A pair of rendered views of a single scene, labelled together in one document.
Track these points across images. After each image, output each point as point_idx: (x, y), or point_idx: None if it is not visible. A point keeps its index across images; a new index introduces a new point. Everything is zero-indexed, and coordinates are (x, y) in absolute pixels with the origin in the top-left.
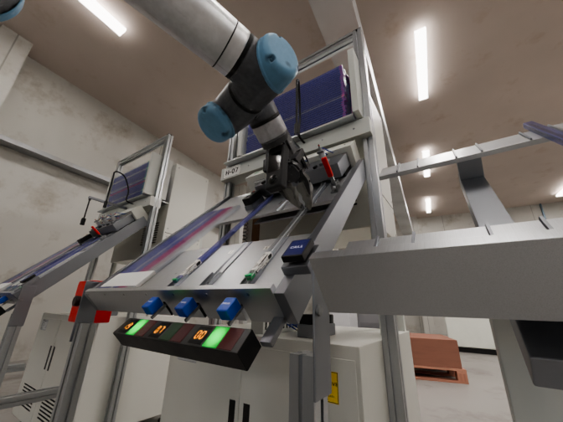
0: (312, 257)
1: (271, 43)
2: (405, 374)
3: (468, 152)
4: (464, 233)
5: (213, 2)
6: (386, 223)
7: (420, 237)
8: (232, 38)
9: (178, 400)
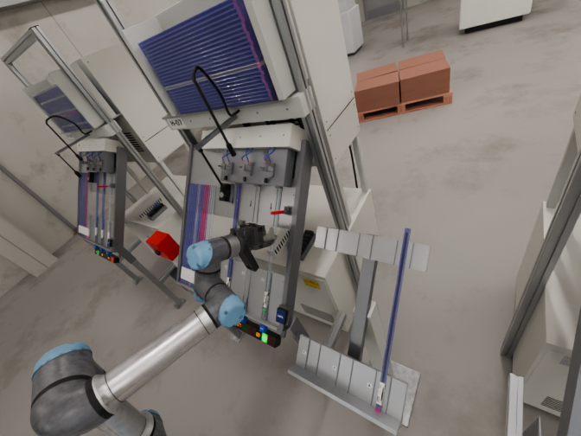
0: (288, 372)
1: (227, 323)
2: (363, 227)
3: (364, 252)
4: (334, 354)
5: (193, 341)
6: (344, 143)
7: (322, 348)
8: (210, 333)
9: None
